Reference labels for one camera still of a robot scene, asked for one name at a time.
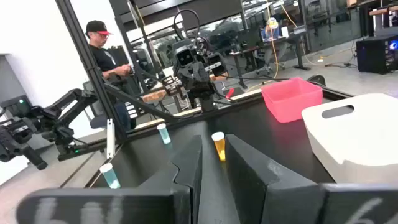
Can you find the dark office desk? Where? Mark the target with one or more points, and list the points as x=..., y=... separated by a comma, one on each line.
x=299, y=53

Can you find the wooden work table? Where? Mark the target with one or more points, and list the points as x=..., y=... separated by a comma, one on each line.
x=154, y=96

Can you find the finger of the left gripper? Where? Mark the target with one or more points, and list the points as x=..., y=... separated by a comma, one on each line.
x=207, y=102
x=193, y=100

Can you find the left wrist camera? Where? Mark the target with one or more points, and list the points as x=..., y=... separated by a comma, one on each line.
x=185, y=57

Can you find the pink-red plastic bin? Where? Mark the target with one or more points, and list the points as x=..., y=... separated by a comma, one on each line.
x=292, y=105

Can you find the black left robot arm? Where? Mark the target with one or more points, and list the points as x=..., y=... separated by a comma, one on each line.
x=217, y=63

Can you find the black computer case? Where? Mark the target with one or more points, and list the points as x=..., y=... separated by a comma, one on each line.
x=373, y=56

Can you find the grey office chair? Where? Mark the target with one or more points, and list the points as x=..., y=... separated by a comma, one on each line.
x=98, y=121

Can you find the teal pill bottle white cap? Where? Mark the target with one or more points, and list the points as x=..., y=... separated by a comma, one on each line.
x=110, y=177
x=164, y=135

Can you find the black table mat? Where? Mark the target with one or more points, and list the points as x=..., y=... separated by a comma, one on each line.
x=280, y=140

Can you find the clear plastic container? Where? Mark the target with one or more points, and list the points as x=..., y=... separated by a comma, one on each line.
x=357, y=143

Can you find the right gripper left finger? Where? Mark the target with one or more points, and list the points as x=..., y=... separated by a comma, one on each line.
x=140, y=205

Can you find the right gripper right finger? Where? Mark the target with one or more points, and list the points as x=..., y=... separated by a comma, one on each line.
x=280, y=202

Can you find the orange pill bottle white cap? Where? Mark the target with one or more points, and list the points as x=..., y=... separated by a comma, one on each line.
x=220, y=147

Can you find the silver metal bracket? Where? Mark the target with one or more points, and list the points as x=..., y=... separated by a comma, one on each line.
x=110, y=140

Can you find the black aluminium frame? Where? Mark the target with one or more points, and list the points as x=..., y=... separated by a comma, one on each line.
x=93, y=71

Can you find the person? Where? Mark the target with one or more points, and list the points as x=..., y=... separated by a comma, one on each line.
x=271, y=32
x=101, y=59

